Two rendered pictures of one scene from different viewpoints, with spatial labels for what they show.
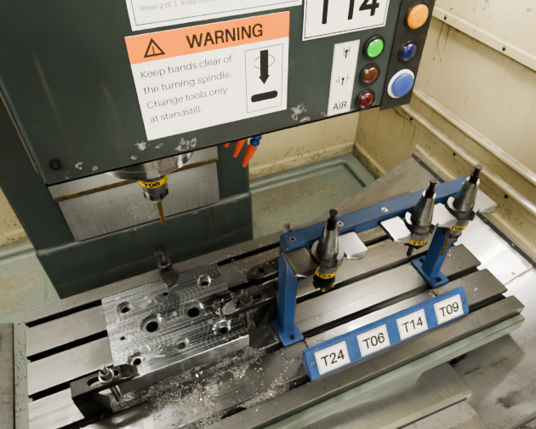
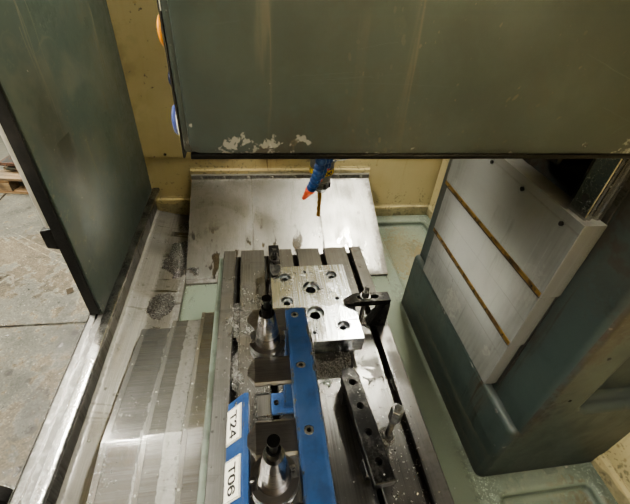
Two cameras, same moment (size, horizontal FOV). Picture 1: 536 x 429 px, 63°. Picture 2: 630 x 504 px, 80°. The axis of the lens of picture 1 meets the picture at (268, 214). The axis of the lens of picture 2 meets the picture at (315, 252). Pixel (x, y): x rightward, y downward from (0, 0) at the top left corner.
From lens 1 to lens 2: 88 cm
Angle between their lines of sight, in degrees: 72
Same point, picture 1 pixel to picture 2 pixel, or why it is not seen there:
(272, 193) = not seen: outside the picture
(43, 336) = (335, 254)
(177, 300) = (328, 304)
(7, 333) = (379, 271)
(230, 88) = not seen: hidden behind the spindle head
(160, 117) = not seen: hidden behind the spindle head
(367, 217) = (300, 398)
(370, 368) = (212, 473)
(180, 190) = (474, 326)
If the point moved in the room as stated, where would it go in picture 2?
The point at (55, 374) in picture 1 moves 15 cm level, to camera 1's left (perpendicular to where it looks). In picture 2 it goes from (305, 258) to (316, 235)
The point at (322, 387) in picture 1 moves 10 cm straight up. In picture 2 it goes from (218, 414) to (213, 391)
